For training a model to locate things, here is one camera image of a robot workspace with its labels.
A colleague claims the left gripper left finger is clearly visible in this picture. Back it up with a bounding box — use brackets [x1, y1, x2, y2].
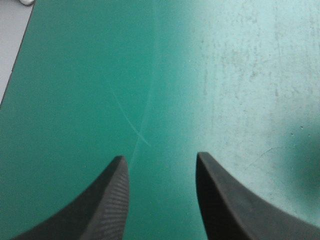
[10, 155, 130, 240]

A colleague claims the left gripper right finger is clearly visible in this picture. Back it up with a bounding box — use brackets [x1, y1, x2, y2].
[196, 151, 320, 240]

